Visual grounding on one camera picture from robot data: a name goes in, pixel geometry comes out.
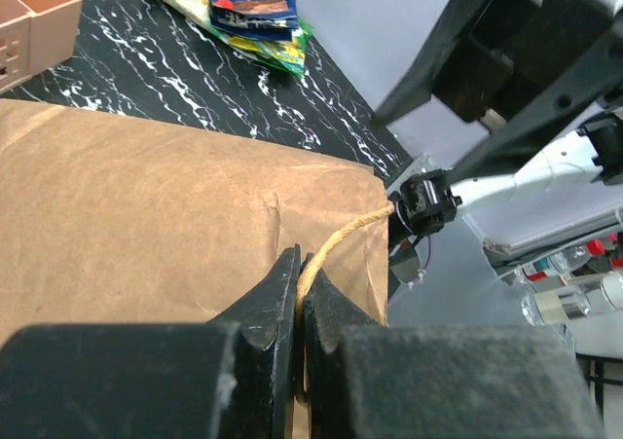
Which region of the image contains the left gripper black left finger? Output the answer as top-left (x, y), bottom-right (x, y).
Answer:
top-left (1, 246), bottom-right (301, 438)

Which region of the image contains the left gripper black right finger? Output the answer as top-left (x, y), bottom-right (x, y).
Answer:
top-left (303, 274), bottom-right (604, 438)

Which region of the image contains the brown paper bag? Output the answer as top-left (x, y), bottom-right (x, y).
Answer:
top-left (1, 99), bottom-right (391, 349)

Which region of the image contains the yellow green fruit snack bag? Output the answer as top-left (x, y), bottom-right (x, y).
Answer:
top-left (227, 18), bottom-right (313, 78)

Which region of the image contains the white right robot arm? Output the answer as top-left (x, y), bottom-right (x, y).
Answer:
top-left (372, 0), bottom-right (622, 243)

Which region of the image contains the clear plastic bottle red cap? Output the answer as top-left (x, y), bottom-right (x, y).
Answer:
top-left (514, 239), bottom-right (605, 284)

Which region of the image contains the peach plastic file organizer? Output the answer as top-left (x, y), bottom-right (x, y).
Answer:
top-left (1, 0), bottom-right (83, 92)

